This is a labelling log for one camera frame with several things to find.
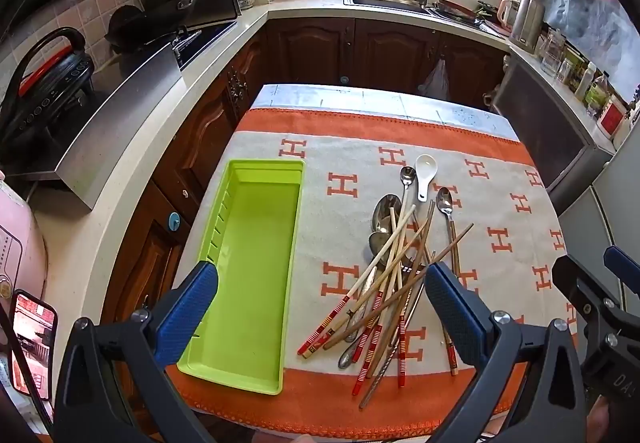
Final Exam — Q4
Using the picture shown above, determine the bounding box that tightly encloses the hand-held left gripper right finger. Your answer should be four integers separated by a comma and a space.
425, 262, 588, 443

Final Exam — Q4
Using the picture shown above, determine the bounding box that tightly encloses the gas stove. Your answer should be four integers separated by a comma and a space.
170, 20, 240, 71

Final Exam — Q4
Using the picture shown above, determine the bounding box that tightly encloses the hanging plastic bag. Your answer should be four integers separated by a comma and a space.
417, 57, 452, 100

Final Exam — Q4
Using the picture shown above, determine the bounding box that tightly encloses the white and pink kettle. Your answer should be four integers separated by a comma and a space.
496, 0, 522, 30

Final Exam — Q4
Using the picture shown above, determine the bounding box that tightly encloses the pile of wooden chopsticks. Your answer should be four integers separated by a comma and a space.
297, 200, 475, 396

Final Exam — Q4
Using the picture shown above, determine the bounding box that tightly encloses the orange patterned blanket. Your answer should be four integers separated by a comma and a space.
165, 107, 583, 439

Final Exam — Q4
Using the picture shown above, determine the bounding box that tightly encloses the red pan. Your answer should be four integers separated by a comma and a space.
434, 0, 482, 21

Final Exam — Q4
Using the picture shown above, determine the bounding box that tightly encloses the white-capped bottle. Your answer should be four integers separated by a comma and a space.
574, 60, 598, 102

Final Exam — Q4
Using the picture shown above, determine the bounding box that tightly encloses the black wok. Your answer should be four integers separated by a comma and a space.
106, 4, 176, 58

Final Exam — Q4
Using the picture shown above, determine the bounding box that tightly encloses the white ceramic spoon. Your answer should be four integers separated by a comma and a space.
415, 154, 439, 202

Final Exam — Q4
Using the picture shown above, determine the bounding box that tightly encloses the red box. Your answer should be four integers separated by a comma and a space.
596, 98, 629, 140

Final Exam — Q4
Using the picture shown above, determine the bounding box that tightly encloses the kitchen sink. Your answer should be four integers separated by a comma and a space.
350, 0, 431, 15

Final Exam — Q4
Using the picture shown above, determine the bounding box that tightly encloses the steel kettle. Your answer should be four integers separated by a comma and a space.
510, 0, 546, 49

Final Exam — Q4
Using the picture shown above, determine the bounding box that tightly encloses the stainless steel cabinet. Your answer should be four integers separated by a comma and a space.
491, 54, 618, 196

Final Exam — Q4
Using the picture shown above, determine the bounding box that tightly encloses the smartphone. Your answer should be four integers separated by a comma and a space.
10, 289, 59, 400

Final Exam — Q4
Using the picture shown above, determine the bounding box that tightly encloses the small metal spoon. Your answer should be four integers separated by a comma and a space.
392, 166, 418, 224

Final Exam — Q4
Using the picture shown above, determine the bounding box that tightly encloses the stainless steel stove guard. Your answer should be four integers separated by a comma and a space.
10, 42, 185, 211

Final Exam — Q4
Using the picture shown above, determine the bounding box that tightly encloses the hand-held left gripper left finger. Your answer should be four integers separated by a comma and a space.
52, 260, 221, 443

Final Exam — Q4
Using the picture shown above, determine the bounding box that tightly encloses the green plastic tray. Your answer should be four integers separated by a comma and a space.
176, 159, 306, 395

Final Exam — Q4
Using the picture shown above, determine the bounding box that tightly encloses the dark-handled metal spoon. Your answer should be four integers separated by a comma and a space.
435, 186, 462, 276

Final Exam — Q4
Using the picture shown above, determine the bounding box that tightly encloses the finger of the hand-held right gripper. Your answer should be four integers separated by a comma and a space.
603, 247, 640, 294
552, 255, 623, 324

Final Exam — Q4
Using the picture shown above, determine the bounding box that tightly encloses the glass pitcher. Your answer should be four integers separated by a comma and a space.
539, 27, 567, 76

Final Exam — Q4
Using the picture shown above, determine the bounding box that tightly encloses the black electric pressure cooker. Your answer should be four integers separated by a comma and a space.
0, 27, 97, 164

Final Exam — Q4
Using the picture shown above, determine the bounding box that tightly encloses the clear oil bottle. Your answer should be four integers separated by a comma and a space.
585, 72, 613, 120

